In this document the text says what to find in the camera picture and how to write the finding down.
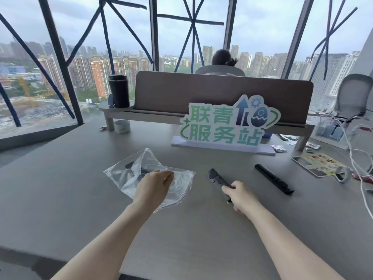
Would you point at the small black part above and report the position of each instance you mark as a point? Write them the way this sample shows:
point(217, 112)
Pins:
point(145, 171)
point(129, 165)

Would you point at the person's right fingers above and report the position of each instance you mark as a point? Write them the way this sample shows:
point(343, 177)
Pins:
point(228, 190)

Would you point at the brown desk divider panel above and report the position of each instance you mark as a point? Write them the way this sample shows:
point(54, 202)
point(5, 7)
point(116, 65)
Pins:
point(174, 93)

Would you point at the green and white cutout sign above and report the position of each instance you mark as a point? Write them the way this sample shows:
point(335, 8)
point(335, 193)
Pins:
point(224, 125)

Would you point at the red snack packet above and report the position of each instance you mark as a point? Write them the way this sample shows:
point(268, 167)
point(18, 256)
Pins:
point(364, 178)

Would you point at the clear plastic bag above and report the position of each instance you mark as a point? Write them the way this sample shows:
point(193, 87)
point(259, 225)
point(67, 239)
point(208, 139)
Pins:
point(125, 177)

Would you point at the black remote control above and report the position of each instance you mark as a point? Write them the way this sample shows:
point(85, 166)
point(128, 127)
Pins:
point(215, 177)

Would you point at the person's left forearm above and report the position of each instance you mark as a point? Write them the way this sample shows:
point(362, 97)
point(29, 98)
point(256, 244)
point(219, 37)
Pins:
point(102, 244)

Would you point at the clear plastic organiser box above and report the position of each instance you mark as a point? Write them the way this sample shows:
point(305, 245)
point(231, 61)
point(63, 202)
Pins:
point(332, 132)

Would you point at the grey tape roll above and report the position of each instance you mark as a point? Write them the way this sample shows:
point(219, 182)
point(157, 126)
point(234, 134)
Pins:
point(345, 174)

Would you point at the white tape roll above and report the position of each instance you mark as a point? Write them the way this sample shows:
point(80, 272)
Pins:
point(122, 127)

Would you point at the black folded stick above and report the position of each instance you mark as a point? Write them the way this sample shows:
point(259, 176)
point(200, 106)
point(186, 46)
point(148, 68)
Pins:
point(274, 178)

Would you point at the colourful sticker sheet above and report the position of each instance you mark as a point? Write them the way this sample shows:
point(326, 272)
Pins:
point(319, 163)

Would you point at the person's right forearm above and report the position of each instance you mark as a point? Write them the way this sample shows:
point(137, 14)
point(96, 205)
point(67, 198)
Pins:
point(288, 244)

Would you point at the light wooden desk shelf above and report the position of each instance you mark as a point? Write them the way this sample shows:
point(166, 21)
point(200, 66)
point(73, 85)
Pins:
point(145, 115)

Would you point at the black travel tumbler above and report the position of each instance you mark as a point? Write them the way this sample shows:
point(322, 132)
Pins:
point(119, 91)

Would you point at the small white printed packet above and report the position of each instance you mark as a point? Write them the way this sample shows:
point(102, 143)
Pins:
point(278, 148)

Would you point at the white sign base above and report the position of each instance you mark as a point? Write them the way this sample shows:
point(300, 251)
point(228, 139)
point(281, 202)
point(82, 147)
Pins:
point(186, 142)

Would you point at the dark window frame post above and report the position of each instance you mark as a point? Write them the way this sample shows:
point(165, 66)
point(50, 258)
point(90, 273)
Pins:
point(153, 32)
point(298, 37)
point(230, 23)
point(59, 55)

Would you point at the person's left hand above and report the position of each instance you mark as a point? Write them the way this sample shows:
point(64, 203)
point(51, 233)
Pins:
point(151, 191)

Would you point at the white mesh office chair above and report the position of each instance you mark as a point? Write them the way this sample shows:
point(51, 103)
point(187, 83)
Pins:
point(354, 93)

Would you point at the person's right hand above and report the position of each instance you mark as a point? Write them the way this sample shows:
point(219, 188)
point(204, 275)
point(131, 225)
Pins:
point(244, 196)

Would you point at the person's left fingers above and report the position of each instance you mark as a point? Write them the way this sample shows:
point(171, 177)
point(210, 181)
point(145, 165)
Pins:
point(167, 177)

